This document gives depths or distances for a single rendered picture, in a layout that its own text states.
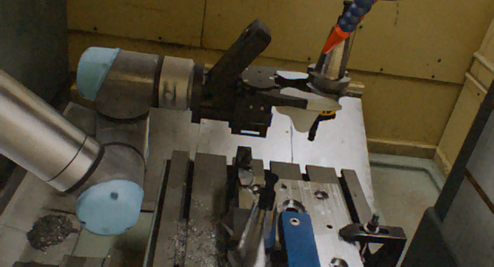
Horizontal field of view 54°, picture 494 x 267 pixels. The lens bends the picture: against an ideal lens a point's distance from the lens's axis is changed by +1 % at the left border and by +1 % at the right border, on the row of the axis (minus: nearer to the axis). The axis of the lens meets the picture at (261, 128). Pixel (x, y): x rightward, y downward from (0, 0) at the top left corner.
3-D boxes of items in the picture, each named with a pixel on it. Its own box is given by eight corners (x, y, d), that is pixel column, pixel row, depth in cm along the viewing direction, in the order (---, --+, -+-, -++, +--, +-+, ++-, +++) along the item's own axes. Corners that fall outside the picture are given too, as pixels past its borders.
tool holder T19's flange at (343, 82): (349, 101, 67) (353, 85, 66) (306, 94, 67) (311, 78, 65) (341, 82, 73) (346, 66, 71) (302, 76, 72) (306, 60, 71)
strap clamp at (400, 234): (329, 272, 98) (349, 217, 90) (326, 260, 101) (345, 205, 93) (391, 277, 100) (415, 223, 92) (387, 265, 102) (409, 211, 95)
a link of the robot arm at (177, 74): (167, 48, 70) (159, 70, 63) (199, 52, 70) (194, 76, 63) (164, 93, 73) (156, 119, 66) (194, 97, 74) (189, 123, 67)
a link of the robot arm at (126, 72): (90, 88, 73) (89, 35, 68) (164, 97, 74) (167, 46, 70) (75, 113, 66) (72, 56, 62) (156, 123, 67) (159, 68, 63)
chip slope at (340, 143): (75, 250, 127) (72, 170, 114) (123, 122, 184) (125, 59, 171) (393, 275, 140) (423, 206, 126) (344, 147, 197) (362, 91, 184)
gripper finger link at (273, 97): (308, 101, 69) (250, 87, 70) (310, 90, 68) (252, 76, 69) (304, 116, 65) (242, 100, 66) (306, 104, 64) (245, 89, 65)
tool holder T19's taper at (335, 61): (346, 81, 67) (360, 35, 63) (316, 76, 66) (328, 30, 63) (341, 69, 71) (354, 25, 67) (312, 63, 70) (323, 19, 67)
